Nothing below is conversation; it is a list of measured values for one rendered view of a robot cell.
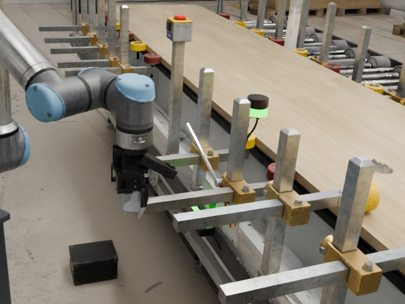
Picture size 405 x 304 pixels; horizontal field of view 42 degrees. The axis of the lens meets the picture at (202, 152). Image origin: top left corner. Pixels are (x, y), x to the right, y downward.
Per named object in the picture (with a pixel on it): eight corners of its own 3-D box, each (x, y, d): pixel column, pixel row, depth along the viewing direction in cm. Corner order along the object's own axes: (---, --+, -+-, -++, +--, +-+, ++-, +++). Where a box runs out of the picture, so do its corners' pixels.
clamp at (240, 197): (237, 210, 147) (239, 194, 145) (218, 187, 158) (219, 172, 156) (255, 207, 149) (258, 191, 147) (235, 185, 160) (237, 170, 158)
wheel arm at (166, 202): (144, 217, 140) (144, 202, 138) (141, 210, 143) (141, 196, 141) (288, 195, 156) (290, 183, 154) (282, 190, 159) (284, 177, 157)
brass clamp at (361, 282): (354, 297, 101) (359, 275, 99) (314, 256, 112) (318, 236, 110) (380, 291, 103) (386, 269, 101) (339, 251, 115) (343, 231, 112)
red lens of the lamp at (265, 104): (252, 109, 142) (253, 102, 141) (242, 102, 147) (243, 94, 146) (272, 108, 145) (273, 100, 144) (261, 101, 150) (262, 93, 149)
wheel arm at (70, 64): (58, 70, 266) (57, 61, 265) (56, 68, 269) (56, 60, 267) (142, 66, 282) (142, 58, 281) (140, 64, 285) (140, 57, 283)
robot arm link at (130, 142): (147, 119, 136) (158, 133, 128) (146, 137, 138) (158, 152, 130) (112, 122, 132) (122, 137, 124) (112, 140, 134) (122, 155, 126)
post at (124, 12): (120, 105, 264) (121, 5, 244) (119, 102, 267) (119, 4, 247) (128, 104, 265) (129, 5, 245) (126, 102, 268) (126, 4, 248)
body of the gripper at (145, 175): (110, 183, 138) (110, 140, 133) (142, 179, 142) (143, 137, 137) (117, 197, 132) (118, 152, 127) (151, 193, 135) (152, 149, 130)
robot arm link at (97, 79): (64, 69, 130) (97, 82, 123) (100, 62, 139) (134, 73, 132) (65, 105, 134) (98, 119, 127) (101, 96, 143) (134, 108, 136)
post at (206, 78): (194, 207, 181) (204, 69, 161) (190, 201, 184) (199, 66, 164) (204, 205, 183) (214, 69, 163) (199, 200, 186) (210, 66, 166)
